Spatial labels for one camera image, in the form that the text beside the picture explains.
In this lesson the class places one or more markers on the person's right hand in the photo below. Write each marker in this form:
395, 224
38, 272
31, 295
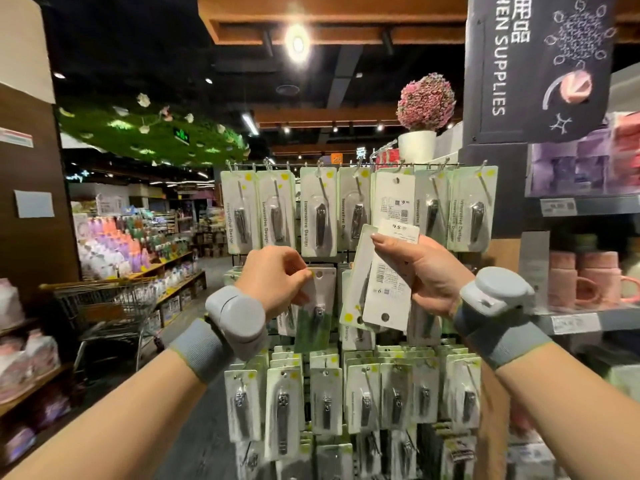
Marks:
435, 273

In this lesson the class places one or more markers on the person's left hand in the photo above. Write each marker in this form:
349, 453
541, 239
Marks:
272, 277

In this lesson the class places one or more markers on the white carded nail clipper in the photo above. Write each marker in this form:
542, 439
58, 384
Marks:
388, 295
322, 290
355, 280
395, 200

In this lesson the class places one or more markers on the person's right forearm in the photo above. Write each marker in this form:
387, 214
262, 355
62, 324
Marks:
580, 415

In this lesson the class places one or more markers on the person's left forearm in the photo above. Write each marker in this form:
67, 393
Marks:
90, 425

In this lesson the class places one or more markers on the wooden laundry shelf unit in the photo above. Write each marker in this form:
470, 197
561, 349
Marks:
180, 285

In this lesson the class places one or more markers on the large white product box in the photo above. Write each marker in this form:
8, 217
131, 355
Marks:
535, 275

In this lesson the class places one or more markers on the grey kitchenware shelf unit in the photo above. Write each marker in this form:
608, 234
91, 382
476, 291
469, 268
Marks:
590, 207

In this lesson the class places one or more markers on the empty silver shopping cart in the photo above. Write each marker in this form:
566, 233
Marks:
95, 310

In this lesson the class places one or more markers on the wooden detergent shelf unit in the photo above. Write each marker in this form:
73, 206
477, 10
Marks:
35, 385

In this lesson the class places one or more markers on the grey wrist tracker band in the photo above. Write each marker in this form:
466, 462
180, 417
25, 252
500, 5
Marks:
240, 320
500, 295

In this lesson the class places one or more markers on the distant goods display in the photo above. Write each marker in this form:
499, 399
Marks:
212, 245

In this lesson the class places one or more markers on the row of pastel laundry bottles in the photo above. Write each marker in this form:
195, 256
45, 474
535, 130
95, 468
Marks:
120, 250

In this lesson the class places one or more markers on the purple boxed appliance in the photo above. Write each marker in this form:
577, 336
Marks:
570, 165

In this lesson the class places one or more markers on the pink flowers in white pot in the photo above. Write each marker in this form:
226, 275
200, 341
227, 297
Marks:
426, 100

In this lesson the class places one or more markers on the green hanging ceiling decor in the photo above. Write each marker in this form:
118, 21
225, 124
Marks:
150, 135

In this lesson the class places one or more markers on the row of pink red packs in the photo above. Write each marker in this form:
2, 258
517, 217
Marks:
627, 155

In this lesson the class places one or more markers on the dark hanging aisle sign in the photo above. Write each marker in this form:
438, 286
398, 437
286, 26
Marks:
530, 65

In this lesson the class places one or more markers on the round ceiling lamp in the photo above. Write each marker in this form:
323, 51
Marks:
297, 42

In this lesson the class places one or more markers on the wooden pillar panel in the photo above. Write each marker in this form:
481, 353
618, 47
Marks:
35, 175

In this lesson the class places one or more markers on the wooden post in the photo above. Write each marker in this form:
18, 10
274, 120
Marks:
500, 255

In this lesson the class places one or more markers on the wooden ceiling frame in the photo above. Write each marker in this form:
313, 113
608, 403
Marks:
350, 10

